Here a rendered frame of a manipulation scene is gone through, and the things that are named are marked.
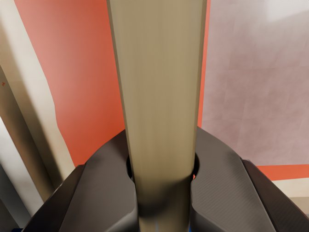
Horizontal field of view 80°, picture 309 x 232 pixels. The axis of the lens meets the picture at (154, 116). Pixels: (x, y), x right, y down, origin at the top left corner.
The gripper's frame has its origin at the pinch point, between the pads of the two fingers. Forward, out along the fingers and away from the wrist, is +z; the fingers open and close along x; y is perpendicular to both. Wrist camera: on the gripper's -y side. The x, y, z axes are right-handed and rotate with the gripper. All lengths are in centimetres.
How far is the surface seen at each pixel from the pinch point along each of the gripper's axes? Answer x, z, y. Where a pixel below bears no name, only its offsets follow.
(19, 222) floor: -157, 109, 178
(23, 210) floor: -145, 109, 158
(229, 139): 10.7, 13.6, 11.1
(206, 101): 6.5, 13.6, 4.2
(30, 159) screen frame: -21.0, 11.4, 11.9
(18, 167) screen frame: -22.2, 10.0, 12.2
